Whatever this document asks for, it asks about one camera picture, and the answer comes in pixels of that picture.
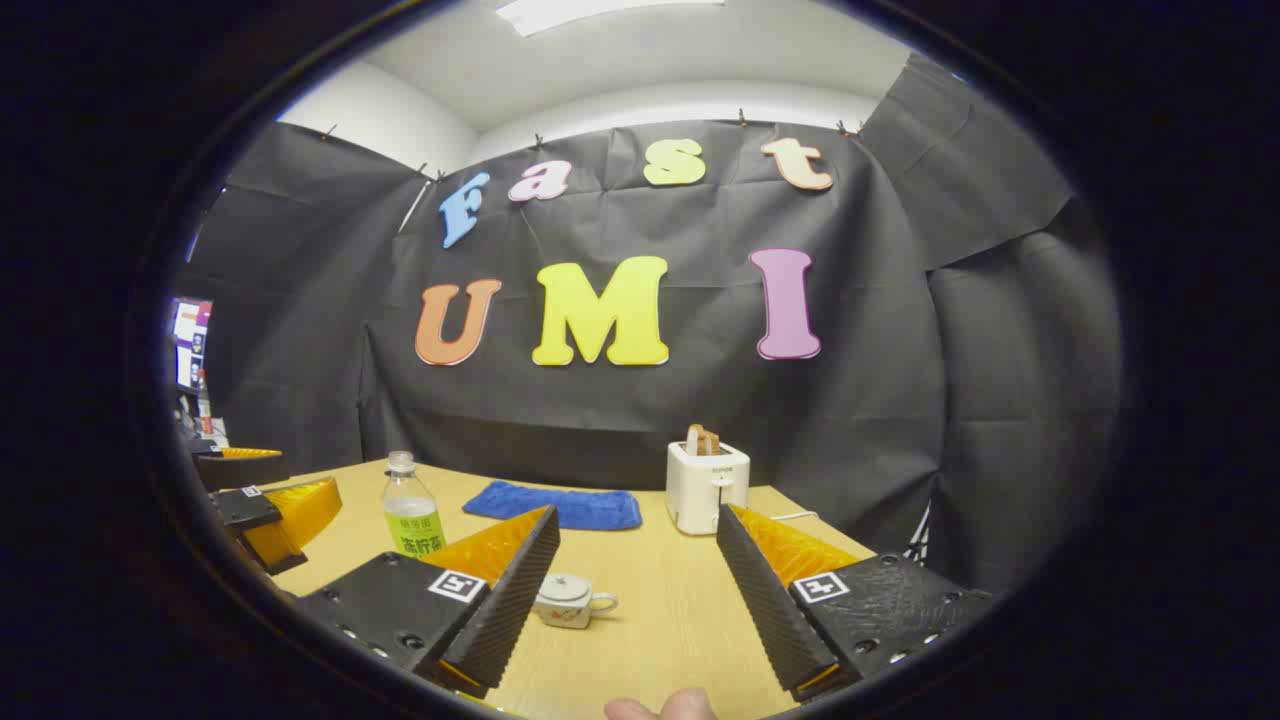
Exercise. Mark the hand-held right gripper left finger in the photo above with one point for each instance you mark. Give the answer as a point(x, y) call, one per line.
point(510, 610)

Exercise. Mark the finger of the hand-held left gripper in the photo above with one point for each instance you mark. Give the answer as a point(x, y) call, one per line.
point(240, 470)
point(300, 515)

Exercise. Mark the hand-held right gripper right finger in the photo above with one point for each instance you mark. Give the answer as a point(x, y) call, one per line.
point(765, 610)

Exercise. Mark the white floral teacup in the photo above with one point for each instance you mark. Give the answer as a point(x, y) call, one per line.
point(565, 614)

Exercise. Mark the white teacup lid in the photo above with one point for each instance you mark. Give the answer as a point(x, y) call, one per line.
point(565, 588)

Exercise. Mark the green label water bottle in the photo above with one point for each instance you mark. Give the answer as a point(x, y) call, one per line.
point(412, 520)

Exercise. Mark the small red labelled bottle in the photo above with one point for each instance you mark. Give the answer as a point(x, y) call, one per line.
point(205, 405)

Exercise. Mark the blue towel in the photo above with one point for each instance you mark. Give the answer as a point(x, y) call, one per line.
point(560, 505)

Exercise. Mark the white toaster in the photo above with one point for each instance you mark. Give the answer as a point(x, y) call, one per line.
point(700, 490)

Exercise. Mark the computer monitor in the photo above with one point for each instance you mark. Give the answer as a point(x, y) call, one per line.
point(190, 340)

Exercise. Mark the brown toast slice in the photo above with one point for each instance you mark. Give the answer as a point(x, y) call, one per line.
point(710, 442)

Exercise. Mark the pale bread slice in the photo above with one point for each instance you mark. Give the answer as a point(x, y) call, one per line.
point(692, 440)

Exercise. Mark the black backdrop cloth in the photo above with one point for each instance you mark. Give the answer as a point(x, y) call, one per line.
point(700, 400)

